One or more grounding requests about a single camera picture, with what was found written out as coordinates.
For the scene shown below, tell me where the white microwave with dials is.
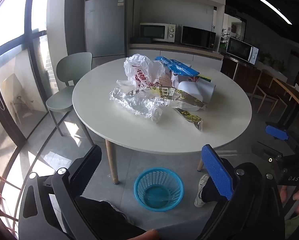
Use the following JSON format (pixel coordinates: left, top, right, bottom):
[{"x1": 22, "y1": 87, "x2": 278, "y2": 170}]
[{"x1": 140, "y1": 22, "x2": 177, "y2": 43}]

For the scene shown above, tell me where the white kitchen counter cabinet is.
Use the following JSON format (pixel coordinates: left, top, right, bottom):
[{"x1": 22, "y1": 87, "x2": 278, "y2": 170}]
[{"x1": 128, "y1": 42, "x2": 224, "y2": 72}]

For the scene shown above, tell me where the person's leg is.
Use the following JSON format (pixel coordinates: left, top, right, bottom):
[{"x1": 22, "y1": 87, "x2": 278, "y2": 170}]
[
  {"x1": 201, "y1": 177, "x2": 230, "y2": 203},
  {"x1": 74, "y1": 196, "x2": 161, "y2": 240}
]

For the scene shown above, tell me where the green chair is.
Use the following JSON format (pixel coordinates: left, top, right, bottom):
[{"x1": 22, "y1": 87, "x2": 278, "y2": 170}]
[{"x1": 46, "y1": 52, "x2": 95, "y2": 146}]

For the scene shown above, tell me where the white shoe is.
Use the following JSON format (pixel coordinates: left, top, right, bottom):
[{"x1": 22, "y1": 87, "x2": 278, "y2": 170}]
[{"x1": 194, "y1": 174, "x2": 211, "y2": 208}]

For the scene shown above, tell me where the long wooden table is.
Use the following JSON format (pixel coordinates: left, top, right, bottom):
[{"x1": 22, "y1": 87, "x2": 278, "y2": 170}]
[{"x1": 271, "y1": 77, "x2": 299, "y2": 131}]

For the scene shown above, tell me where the blue plastic wastebasket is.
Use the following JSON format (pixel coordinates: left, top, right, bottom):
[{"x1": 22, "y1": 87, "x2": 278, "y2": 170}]
[{"x1": 134, "y1": 167, "x2": 185, "y2": 211}]

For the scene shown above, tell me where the white microwave black door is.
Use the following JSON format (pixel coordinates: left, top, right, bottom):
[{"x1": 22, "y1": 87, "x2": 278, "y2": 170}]
[{"x1": 226, "y1": 37, "x2": 259, "y2": 64}]

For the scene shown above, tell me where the wooden chair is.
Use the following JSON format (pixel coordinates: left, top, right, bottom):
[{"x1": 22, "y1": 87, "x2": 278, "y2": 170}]
[{"x1": 250, "y1": 72, "x2": 280, "y2": 113}]

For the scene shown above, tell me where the white plastic bag red print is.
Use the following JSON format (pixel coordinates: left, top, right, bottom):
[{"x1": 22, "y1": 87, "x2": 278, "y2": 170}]
[{"x1": 117, "y1": 54, "x2": 180, "y2": 93}]

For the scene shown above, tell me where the green potted plant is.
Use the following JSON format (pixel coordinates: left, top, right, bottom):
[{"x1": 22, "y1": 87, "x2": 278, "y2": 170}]
[{"x1": 220, "y1": 27, "x2": 230, "y2": 48}]

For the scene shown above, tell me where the silver foil wrapper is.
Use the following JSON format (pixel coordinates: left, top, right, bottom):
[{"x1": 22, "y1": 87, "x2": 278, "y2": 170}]
[{"x1": 110, "y1": 87, "x2": 164, "y2": 123}]

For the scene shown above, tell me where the ceiling light strip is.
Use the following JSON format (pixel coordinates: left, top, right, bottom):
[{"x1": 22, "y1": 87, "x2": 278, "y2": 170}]
[{"x1": 260, "y1": 0, "x2": 293, "y2": 26}]

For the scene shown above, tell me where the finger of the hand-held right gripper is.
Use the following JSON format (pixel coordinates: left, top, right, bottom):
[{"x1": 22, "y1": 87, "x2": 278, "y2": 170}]
[{"x1": 265, "y1": 124, "x2": 298, "y2": 146}]

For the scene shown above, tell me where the dark wooden cabinet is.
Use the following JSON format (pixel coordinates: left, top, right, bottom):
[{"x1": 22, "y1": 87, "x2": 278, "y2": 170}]
[{"x1": 221, "y1": 56, "x2": 261, "y2": 93}]

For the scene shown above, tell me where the person's left leg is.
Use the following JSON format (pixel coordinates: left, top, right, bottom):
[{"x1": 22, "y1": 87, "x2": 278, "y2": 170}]
[{"x1": 74, "y1": 196, "x2": 161, "y2": 240}]

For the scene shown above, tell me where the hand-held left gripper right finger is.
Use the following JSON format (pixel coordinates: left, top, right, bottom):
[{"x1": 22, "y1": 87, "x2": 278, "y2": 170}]
[{"x1": 198, "y1": 144, "x2": 286, "y2": 240}]

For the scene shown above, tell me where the white plastic container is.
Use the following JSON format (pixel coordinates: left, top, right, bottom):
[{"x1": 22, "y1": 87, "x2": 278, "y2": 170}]
[{"x1": 177, "y1": 80, "x2": 216, "y2": 104}]

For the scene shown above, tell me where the person's right leg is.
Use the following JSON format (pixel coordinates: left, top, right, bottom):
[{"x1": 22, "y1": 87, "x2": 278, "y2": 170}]
[{"x1": 201, "y1": 177, "x2": 230, "y2": 203}]

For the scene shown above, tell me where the grey refrigerator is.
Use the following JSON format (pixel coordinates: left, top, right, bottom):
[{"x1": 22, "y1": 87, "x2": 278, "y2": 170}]
[{"x1": 85, "y1": 0, "x2": 127, "y2": 68}]

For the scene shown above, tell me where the blue snack bag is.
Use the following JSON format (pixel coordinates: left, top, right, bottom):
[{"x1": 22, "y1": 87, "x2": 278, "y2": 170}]
[{"x1": 154, "y1": 56, "x2": 200, "y2": 77}]

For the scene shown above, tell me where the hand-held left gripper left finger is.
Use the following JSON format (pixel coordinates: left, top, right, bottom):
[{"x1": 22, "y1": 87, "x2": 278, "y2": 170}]
[{"x1": 18, "y1": 144, "x2": 102, "y2": 240}]

